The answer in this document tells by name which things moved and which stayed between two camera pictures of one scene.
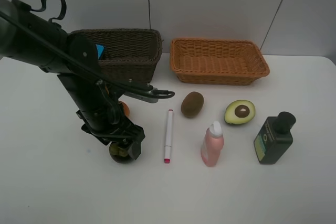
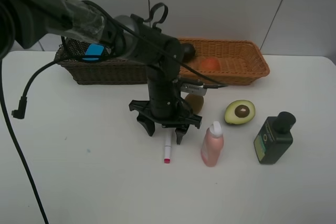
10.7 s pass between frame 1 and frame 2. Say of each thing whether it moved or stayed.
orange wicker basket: stayed
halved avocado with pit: stayed
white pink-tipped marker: stayed
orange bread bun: moved
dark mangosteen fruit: moved
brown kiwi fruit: stayed
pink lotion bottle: stayed
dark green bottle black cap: stayed
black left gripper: moved
